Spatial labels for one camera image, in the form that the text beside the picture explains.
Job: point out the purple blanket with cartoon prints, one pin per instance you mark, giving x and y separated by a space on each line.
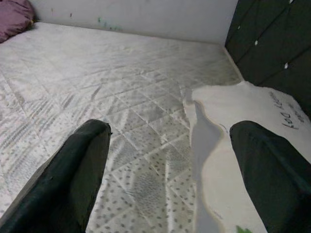
14 17

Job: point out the white quilted mattress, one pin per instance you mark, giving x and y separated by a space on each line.
109 85

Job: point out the dark tufted headboard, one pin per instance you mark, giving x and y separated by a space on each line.
267 36

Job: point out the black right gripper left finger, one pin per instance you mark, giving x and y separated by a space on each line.
56 182

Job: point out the cream pillow with green tree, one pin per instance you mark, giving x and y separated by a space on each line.
230 104

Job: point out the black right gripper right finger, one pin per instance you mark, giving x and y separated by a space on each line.
274 174

